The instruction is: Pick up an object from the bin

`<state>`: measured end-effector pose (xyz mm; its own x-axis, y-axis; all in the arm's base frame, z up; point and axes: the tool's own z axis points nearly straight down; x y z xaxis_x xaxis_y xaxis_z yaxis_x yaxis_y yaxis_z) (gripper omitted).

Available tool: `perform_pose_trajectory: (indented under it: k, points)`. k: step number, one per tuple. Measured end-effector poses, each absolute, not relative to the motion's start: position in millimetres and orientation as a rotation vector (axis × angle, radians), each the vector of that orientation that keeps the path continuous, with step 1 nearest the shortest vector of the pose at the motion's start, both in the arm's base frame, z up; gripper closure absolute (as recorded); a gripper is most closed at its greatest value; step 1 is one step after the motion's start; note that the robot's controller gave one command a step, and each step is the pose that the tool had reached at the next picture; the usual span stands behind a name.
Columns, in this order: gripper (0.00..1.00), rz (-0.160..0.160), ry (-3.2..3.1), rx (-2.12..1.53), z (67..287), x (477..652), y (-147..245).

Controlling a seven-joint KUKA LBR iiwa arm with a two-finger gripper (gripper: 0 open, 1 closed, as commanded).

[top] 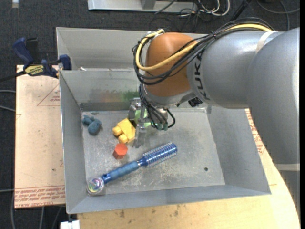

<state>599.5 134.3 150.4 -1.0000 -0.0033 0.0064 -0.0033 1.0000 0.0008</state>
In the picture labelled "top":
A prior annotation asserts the grey metal bin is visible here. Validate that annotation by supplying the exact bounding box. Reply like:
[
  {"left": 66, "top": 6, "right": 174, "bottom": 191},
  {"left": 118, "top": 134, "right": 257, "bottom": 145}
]
[{"left": 56, "top": 27, "right": 272, "bottom": 215}]

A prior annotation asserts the light green block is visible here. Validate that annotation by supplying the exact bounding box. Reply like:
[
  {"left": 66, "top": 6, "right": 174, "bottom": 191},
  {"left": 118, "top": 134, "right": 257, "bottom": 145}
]
[{"left": 133, "top": 108, "right": 153, "bottom": 129}]

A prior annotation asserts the brown cardboard board, red print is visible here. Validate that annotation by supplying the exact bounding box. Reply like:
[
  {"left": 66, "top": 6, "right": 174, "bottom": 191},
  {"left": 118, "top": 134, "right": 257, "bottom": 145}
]
[{"left": 14, "top": 64, "right": 265, "bottom": 209}]

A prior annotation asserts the clear iridescent ball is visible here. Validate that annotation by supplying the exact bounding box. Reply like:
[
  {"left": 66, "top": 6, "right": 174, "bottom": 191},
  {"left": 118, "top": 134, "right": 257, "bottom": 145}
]
[{"left": 86, "top": 177, "right": 106, "bottom": 197}]

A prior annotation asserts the red hexagonal block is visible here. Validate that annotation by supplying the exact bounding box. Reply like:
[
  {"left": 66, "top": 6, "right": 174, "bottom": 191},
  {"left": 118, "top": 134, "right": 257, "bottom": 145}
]
[{"left": 112, "top": 143, "right": 129, "bottom": 160}]

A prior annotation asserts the blue hairbrush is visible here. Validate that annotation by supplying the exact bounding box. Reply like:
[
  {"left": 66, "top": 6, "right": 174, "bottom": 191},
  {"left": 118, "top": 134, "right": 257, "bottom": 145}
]
[{"left": 101, "top": 141, "right": 178, "bottom": 185}]

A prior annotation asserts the yellow toy block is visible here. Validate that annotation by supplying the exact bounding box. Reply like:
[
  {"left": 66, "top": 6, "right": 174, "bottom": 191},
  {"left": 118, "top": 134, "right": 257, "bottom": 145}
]
[{"left": 112, "top": 118, "right": 137, "bottom": 145}]

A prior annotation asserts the dark teal plush toy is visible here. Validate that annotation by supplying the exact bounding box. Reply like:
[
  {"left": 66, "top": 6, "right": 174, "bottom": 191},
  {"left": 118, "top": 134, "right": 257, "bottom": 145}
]
[{"left": 81, "top": 114, "right": 103, "bottom": 136}]

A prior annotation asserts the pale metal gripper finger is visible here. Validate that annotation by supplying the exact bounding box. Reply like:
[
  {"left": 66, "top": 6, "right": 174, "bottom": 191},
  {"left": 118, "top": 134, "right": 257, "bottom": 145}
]
[
  {"left": 133, "top": 127, "right": 142, "bottom": 149},
  {"left": 140, "top": 126, "right": 148, "bottom": 148}
]

